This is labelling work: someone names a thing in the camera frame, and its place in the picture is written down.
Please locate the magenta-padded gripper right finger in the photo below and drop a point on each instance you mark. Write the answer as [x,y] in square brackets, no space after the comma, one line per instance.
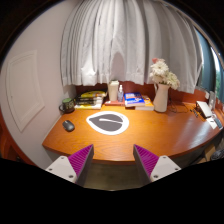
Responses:
[161,166]

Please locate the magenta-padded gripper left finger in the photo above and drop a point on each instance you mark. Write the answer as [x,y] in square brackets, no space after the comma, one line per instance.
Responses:
[63,166]

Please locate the dark grey computer mouse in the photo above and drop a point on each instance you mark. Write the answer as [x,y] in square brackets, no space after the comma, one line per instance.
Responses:
[68,125]

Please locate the white and grey mouse pad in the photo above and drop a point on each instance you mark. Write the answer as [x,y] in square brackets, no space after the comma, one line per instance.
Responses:
[108,123]

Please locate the dark green mug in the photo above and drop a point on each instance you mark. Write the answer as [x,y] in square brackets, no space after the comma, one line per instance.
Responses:
[68,105]

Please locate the orange book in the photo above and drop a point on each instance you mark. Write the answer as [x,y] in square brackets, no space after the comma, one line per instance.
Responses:
[148,104]

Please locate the white notepad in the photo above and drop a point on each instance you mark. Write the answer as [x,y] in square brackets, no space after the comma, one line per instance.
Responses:
[213,122]

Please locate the white pitcher vase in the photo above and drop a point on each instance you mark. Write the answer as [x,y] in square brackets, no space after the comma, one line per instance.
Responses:
[161,98]

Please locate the white laptop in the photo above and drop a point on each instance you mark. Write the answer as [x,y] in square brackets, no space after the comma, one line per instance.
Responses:
[204,109]

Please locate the yellow and black book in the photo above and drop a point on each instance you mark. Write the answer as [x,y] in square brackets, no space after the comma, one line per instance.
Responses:
[93,94]

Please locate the red book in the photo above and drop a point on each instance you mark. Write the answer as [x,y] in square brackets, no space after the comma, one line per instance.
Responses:
[113,103]

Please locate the clear spray bottle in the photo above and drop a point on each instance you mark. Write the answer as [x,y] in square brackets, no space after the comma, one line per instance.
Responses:
[120,95]

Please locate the white upright box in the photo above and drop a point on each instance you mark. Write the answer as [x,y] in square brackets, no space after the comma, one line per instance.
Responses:
[212,99]

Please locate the cream tumbler cup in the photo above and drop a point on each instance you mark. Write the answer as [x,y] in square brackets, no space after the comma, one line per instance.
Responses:
[113,90]

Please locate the window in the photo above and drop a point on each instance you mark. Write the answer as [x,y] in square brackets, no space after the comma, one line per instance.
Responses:
[208,70]

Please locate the white curtain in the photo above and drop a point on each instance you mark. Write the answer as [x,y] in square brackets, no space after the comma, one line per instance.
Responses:
[126,40]

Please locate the white wall panel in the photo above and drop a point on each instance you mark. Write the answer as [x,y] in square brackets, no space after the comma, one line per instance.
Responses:
[23,90]

